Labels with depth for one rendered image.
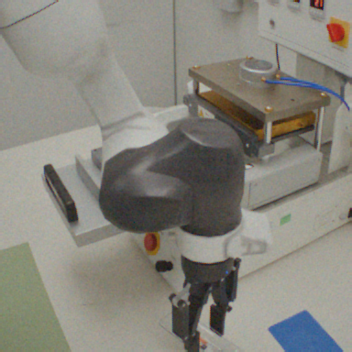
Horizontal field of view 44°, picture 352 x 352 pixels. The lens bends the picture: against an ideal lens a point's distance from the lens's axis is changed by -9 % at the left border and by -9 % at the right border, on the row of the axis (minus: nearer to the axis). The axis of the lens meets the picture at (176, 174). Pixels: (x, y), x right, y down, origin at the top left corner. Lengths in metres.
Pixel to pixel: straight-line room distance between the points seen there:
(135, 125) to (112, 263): 0.49
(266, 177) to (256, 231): 0.26
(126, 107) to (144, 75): 1.98
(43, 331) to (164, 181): 0.37
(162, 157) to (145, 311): 0.47
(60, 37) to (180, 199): 0.23
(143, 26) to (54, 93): 0.59
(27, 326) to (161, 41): 2.02
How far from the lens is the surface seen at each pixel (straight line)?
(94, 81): 0.59
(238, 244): 0.61
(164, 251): 1.00
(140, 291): 0.99
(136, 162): 0.55
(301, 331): 0.93
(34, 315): 0.81
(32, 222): 1.21
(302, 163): 0.93
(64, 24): 0.46
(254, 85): 0.95
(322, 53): 1.01
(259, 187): 0.88
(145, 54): 2.56
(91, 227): 0.80
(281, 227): 0.98
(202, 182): 0.54
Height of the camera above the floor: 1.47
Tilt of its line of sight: 33 degrees down
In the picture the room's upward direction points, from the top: 1 degrees counter-clockwise
